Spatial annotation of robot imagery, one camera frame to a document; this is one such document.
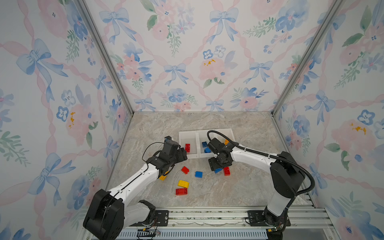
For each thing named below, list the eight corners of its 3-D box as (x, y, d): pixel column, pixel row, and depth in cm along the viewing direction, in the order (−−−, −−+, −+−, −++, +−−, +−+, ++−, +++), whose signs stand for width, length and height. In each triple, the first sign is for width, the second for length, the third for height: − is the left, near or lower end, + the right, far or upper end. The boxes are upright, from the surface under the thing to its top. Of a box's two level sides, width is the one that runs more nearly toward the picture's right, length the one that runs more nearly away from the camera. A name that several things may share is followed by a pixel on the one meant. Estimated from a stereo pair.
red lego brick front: (175, 195, 83) (175, 194, 81) (176, 189, 85) (175, 188, 83) (187, 195, 83) (187, 194, 81) (187, 189, 85) (187, 188, 83)
